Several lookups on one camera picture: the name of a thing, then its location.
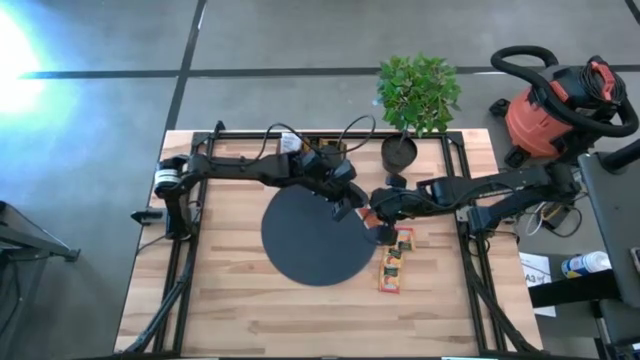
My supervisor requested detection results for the mango orange tea packet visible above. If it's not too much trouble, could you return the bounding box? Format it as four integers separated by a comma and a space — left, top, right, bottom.
382, 247, 405, 270
378, 264, 402, 295
395, 227, 417, 253

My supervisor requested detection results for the black clamp block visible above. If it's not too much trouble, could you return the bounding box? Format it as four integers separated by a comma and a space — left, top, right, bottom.
130, 209, 164, 225

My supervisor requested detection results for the grey workstation chair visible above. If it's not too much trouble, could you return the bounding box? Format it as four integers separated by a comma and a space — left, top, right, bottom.
577, 139, 640, 360

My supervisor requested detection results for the round dark woven placemat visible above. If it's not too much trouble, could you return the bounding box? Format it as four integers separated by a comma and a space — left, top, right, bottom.
260, 183, 380, 287

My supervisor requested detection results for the black vacuum hose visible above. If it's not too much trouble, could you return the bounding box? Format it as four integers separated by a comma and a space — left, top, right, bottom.
490, 44, 640, 139

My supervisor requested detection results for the black power adapter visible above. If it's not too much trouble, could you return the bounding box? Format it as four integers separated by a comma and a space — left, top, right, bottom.
544, 204, 576, 231

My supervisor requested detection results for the white paper sheet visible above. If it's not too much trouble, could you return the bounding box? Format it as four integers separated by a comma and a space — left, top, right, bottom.
519, 252, 557, 319

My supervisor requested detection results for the white blue canister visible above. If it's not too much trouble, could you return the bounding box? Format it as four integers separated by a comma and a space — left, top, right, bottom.
561, 251, 612, 279

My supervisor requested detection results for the green potted plant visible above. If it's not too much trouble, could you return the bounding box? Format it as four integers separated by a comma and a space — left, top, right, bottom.
373, 52, 464, 175

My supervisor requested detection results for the black crossbar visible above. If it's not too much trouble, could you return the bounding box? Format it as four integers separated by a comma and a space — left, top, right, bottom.
528, 269, 624, 309

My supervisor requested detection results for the white floor cable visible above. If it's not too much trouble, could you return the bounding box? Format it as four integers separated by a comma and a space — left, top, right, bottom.
519, 199, 586, 237

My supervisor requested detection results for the orange black shop vacuum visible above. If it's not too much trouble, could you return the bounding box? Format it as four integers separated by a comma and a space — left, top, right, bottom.
489, 54, 629, 180

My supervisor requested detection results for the orange white tea packet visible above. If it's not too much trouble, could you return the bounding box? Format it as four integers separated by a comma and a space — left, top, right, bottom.
355, 207, 384, 230
279, 131, 303, 154

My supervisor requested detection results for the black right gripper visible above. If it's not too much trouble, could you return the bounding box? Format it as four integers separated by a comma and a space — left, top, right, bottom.
369, 172, 426, 247

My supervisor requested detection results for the black metal stand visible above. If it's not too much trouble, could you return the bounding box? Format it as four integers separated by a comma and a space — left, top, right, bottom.
0, 199, 81, 360

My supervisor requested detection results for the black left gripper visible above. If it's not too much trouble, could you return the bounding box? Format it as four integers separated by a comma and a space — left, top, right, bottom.
298, 148, 370, 223

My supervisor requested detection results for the wooden tea holder box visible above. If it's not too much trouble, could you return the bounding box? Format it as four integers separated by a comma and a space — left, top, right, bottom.
275, 132, 347, 157

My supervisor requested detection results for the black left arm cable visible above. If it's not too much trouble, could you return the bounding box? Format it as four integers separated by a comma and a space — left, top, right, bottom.
255, 114, 377, 162

